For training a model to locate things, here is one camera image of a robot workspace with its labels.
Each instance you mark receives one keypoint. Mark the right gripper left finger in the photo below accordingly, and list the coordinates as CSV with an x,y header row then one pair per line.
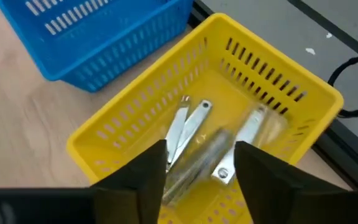
x,y
126,193

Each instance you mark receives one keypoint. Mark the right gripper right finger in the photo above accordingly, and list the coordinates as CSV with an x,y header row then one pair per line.
x,y
275,193

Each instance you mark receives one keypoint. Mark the silver nail clipper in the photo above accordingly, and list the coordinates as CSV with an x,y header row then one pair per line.
x,y
194,119
197,161
244,133

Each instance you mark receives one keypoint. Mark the yellow plastic basket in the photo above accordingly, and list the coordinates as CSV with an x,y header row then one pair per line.
x,y
216,84

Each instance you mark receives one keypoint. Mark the white paper scrap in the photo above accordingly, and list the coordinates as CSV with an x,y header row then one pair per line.
x,y
310,51
329,35

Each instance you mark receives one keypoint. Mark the blue plastic basket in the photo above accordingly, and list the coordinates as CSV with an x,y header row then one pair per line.
x,y
104,46

